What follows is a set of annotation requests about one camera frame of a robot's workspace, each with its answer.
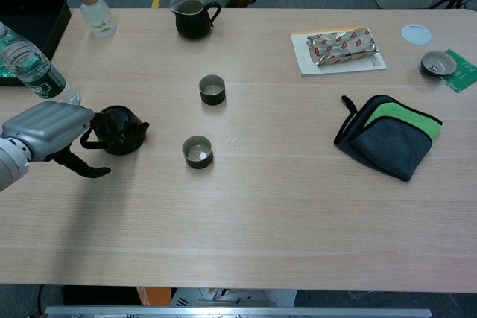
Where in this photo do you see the black tray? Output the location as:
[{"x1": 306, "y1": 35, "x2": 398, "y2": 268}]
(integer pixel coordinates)
[{"x1": 0, "y1": 0, "x2": 72, "y2": 88}]

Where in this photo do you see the black ceramic pitcher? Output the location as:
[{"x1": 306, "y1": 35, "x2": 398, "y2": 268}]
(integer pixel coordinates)
[{"x1": 170, "y1": 0, "x2": 222, "y2": 40}]

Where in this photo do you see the silver foil tea package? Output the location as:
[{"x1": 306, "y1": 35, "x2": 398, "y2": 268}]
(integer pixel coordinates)
[{"x1": 306, "y1": 28, "x2": 380, "y2": 68}]

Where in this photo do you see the folded grey green cloth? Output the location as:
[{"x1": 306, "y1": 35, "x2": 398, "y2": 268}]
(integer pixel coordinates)
[{"x1": 333, "y1": 94, "x2": 443, "y2": 182}]

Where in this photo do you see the white notebook orange edge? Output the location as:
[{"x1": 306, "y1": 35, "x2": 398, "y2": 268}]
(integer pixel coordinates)
[{"x1": 289, "y1": 25, "x2": 388, "y2": 79}]

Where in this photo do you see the white robot base chassis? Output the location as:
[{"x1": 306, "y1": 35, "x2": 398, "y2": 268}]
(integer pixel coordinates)
[{"x1": 169, "y1": 287, "x2": 298, "y2": 308}]

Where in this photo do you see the aluminium rail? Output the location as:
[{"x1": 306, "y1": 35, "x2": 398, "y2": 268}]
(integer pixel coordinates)
[{"x1": 45, "y1": 305, "x2": 432, "y2": 318}]

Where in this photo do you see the small dark ceramic bowl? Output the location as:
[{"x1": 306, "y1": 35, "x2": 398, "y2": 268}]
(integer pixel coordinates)
[{"x1": 420, "y1": 49, "x2": 458, "y2": 77}]

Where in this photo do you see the white round lid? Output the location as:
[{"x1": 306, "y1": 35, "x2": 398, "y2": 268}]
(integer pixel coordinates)
[{"x1": 400, "y1": 23, "x2": 434, "y2": 46}]

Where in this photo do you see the frosted glass bottle wooden cap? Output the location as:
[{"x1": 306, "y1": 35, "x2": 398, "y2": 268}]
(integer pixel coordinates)
[{"x1": 77, "y1": 0, "x2": 118, "y2": 39}]

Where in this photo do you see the clear plastic water bottle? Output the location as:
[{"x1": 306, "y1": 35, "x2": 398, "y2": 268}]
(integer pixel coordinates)
[{"x1": 0, "y1": 22, "x2": 81, "y2": 115}]

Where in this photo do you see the grey ceramic teacup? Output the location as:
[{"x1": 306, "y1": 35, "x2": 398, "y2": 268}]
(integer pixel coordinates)
[
  {"x1": 198, "y1": 74, "x2": 227, "y2": 106},
  {"x1": 181, "y1": 135, "x2": 215, "y2": 170}
]

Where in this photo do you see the black iron teapot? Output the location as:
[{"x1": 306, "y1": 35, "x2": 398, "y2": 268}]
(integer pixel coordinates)
[{"x1": 79, "y1": 105, "x2": 151, "y2": 156}]

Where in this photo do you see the orange brown seat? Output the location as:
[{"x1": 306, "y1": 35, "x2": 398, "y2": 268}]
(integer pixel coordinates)
[{"x1": 136, "y1": 286, "x2": 173, "y2": 308}]

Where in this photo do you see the green card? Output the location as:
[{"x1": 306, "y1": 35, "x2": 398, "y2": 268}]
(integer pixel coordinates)
[{"x1": 440, "y1": 48, "x2": 477, "y2": 94}]

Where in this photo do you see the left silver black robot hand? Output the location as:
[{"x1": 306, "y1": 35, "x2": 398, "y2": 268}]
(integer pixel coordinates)
[{"x1": 1, "y1": 100, "x2": 112, "y2": 179}]

